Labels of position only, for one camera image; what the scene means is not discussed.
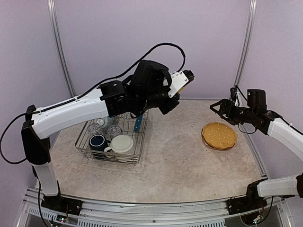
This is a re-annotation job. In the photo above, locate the pale green ribbed bowl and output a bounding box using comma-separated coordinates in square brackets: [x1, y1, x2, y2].
[94, 117, 108, 128]

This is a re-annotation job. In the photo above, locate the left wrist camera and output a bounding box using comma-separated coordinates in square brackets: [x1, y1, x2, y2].
[168, 70, 195, 98]

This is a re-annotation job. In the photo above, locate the metal wire dish rack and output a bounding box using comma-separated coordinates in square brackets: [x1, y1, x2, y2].
[75, 112, 148, 165]

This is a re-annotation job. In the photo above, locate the blue polka-dot plate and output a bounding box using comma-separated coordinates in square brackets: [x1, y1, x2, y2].
[134, 114, 143, 132]

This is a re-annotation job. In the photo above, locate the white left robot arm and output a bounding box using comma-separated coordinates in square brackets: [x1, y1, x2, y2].
[21, 57, 194, 210]

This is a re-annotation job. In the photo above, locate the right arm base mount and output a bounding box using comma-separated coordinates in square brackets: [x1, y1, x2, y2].
[226, 179, 267, 215]

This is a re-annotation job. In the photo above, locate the right aluminium frame post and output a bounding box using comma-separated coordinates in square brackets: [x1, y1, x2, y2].
[233, 0, 257, 86]

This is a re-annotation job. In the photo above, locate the yellow polka-dot plate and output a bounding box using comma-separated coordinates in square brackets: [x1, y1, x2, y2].
[178, 82, 191, 93]
[201, 122, 237, 148]

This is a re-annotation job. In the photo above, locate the dark blue mug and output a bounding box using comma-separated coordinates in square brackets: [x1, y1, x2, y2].
[89, 134, 108, 151]

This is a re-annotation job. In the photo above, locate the cream bird-pattern plate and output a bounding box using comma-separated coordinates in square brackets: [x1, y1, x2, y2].
[202, 135, 235, 151]

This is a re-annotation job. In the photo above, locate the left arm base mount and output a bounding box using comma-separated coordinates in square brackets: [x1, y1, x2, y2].
[41, 192, 83, 216]

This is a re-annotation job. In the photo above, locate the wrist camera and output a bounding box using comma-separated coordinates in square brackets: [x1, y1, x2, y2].
[230, 85, 242, 107]
[168, 70, 195, 98]

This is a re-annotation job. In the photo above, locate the aluminium front rail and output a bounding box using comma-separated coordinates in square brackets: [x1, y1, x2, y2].
[15, 188, 293, 227]

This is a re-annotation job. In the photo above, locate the aluminium frame post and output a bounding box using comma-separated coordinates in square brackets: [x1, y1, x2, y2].
[47, 0, 76, 97]
[233, 0, 257, 86]

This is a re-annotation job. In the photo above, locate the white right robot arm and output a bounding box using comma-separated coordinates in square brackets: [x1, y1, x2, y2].
[210, 87, 303, 210]

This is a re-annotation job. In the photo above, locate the left aluminium frame post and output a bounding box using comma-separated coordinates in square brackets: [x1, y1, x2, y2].
[47, 0, 76, 97]

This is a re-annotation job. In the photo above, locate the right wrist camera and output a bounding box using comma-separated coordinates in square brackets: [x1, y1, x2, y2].
[230, 85, 242, 107]

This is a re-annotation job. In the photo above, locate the white mug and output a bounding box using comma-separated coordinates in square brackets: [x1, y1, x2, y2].
[104, 135, 134, 154]

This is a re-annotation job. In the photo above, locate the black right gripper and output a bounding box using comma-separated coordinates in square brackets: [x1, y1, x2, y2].
[211, 98, 257, 125]

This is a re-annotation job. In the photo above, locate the clear glass cup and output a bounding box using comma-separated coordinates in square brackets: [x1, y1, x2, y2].
[87, 122, 102, 136]
[107, 125, 123, 139]

